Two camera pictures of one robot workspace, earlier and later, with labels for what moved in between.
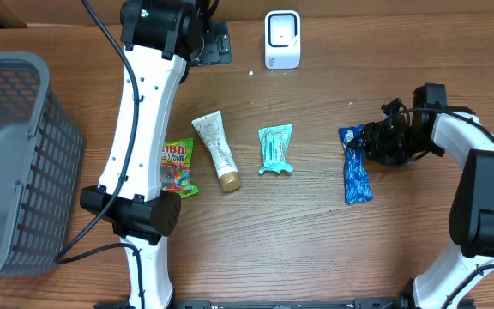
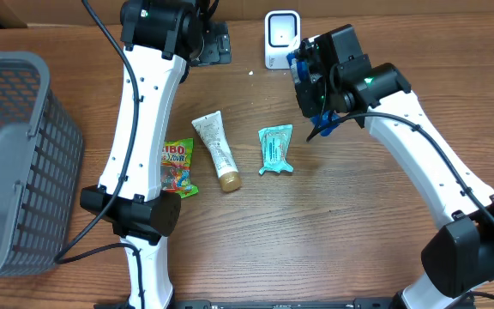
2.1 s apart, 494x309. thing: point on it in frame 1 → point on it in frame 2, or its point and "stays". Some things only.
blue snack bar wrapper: [358, 181] → [300, 72]
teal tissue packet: [275, 143] stays
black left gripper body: [217, 47] stays
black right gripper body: [394, 143] → [315, 94]
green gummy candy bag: [177, 162] stays
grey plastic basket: [27, 166] stays
